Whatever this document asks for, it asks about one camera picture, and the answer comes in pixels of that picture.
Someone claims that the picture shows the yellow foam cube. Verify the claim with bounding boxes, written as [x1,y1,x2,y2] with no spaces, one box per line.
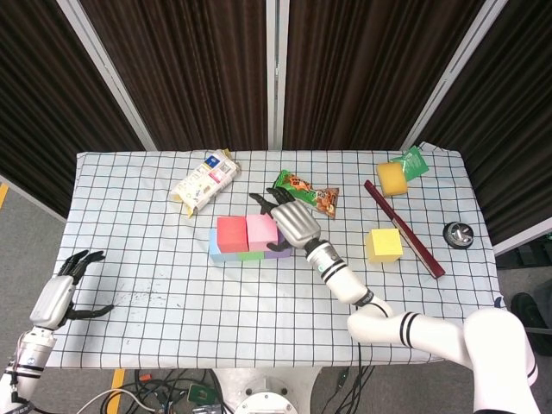
[364,228,405,263]

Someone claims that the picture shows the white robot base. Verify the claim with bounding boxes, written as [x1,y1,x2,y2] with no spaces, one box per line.
[213,368,329,414]

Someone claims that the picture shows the white floor cable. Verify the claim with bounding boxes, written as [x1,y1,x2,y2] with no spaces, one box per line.
[77,387,150,414]

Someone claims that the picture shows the white black checkered tablecloth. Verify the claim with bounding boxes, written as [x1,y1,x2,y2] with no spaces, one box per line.
[41,141,518,371]

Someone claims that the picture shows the red foam cube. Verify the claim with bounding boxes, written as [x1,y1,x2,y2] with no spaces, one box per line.
[216,216,250,254]

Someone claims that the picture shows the blue foam cube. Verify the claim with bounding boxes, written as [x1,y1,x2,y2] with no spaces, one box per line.
[209,228,241,264]

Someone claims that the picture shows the pink foam cube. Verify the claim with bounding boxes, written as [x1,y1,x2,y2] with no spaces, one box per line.
[245,214,279,252]

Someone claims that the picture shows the tangled black floor cables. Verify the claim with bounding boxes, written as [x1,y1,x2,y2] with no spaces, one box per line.
[98,366,234,414]

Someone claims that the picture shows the small green packet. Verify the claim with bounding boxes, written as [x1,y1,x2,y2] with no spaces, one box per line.
[390,145,430,182]

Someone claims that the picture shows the yellow sponge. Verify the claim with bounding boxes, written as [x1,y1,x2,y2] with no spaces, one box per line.
[375,161,410,198]

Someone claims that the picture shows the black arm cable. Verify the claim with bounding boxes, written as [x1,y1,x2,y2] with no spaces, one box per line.
[354,340,367,414]
[4,364,34,411]

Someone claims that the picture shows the black shoe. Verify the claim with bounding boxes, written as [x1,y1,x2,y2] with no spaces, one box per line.
[511,292,552,346]

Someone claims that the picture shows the dark brown screen panel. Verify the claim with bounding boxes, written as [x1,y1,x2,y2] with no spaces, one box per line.
[0,0,146,219]
[282,0,488,151]
[422,0,552,247]
[79,0,269,151]

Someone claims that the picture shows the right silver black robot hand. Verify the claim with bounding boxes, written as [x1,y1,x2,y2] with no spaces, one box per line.
[248,187,323,253]

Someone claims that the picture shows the green snack bag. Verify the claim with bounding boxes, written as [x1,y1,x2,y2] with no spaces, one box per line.
[273,169,341,220]

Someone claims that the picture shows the silver bell black base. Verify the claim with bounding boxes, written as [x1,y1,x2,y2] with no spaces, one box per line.
[442,221,475,249]

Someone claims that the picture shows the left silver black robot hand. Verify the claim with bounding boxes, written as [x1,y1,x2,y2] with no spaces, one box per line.
[28,249,116,331]

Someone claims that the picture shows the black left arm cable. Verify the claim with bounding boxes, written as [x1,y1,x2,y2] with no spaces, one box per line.
[4,364,34,411]

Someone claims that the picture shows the dark red folded fan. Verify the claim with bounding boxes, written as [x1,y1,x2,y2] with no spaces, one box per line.
[363,179,446,279]

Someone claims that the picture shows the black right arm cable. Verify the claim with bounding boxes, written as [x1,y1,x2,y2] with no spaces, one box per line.
[354,340,367,414]

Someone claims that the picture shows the white screen frame post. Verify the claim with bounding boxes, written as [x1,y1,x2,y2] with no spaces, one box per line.
[398,0,510,150]
[493,223,552,256]
[265,0,289,151]
[55,0,157,151]

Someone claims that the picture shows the purple foam cube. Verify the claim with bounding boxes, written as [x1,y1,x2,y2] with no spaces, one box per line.
[263,230,297,260]

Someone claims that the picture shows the white cracker package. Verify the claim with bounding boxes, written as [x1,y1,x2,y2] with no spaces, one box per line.
[169,148,241,218]

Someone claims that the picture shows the green circuit board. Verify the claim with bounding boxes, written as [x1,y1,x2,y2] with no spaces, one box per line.
[187,385,219,402]

